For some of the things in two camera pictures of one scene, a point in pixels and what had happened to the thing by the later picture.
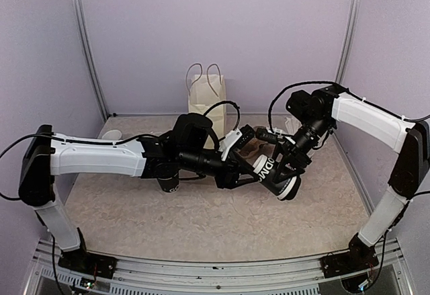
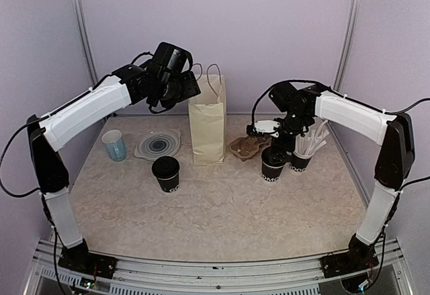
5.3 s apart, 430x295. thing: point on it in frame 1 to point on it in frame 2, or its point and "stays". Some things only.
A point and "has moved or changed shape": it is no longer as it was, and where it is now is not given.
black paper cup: [263, 168] has moved or changed shape
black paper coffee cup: [170, 185] stays
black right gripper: [293, 154] to [289, 145]
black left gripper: [228, 178] to [191, 87]
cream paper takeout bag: [207, 95] stays
